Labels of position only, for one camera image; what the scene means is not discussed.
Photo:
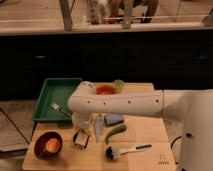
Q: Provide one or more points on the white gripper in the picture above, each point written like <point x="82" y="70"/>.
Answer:
<point x="82" y="122"/>

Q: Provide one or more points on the white eraser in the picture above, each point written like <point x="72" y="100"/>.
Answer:
<point x="81" y="139"/>

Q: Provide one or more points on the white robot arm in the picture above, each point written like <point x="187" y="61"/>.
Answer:
<point x="193" y="107"/>

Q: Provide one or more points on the green plastic cup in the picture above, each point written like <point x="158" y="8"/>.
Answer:
<point x="119" y="84"/>

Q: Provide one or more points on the grey fish-shaped knife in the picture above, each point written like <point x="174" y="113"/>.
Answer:
<point x="98" y="126"/>

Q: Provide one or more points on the blue sponge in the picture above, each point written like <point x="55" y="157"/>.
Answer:
<point x="113" y="119"/>

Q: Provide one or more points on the black dish brush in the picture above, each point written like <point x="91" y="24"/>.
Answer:
<point x="113" y="153"/>

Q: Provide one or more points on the orange bowl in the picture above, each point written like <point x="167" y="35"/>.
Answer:
<point x="105" y="89"/>

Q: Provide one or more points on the silver metal fork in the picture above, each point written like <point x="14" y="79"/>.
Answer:
<point x="58" y="108"/>

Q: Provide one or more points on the orange fruit in bowl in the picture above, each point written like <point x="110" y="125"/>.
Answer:
<point x="52" y="145"/>

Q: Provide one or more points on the green plastic tray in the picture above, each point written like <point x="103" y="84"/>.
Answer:
<point x="54" y="90"/>

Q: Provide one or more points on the dark red bowl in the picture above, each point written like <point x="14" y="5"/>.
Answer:
<point x="39" y="148"/>

